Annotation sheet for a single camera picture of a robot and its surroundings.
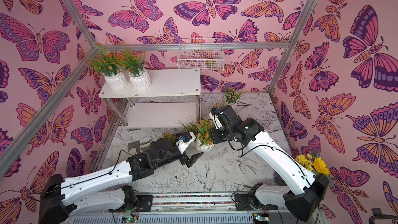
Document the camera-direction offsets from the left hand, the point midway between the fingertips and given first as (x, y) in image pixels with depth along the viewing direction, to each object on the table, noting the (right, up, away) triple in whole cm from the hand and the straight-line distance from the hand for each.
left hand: (197, 143), depth 70 cm
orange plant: (+3, +4, -6) cm, 8 cm away
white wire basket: (+5, +49, +27) cm, 56 cm away
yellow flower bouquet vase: (+46, -6, -7) cm, 47 cm away
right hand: (+7, +4, +3) cm, 8 cm away
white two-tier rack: (-22, +21, +47) cm, 56 cm away
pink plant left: (-4, +5, +16) cm, 18 cm away
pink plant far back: (+21, +24, +30) cm, 44 cm away
